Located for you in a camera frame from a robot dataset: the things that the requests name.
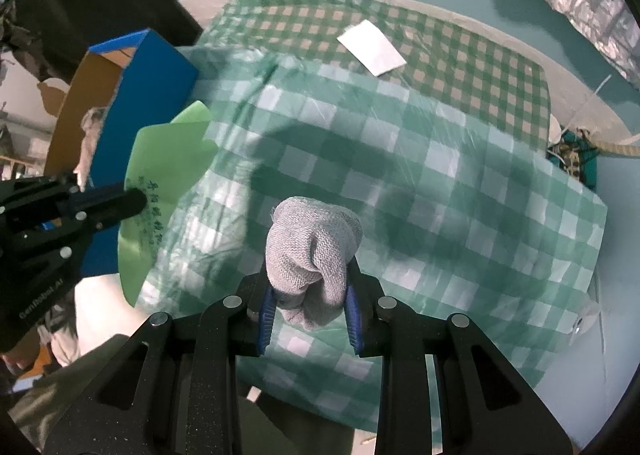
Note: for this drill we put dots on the blue cardboard box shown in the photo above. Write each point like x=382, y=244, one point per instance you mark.
x=150, y=85

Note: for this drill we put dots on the green plastic bag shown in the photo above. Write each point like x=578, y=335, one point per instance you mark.
x=165, y=160

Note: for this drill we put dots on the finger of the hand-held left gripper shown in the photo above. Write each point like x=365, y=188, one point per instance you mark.
x=115, y=207

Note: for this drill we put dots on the green beige checkered cloth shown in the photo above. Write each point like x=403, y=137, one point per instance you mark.
x=325, y=30

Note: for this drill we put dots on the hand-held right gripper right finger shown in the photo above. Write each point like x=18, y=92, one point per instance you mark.
x=354, y=325

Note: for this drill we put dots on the green white checkered plastic tablecloth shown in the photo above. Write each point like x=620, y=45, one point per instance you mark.
x=400, y=215

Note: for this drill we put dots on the pinkish grey towel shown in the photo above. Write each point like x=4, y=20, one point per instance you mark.
x=92, y=135

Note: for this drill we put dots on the grey sock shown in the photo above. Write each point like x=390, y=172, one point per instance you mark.
x=310, y=250

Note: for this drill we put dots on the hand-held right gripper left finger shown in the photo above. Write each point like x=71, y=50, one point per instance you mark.
x=265, y=320

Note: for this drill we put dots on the white paper sheet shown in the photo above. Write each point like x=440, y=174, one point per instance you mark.
x=372, y=47

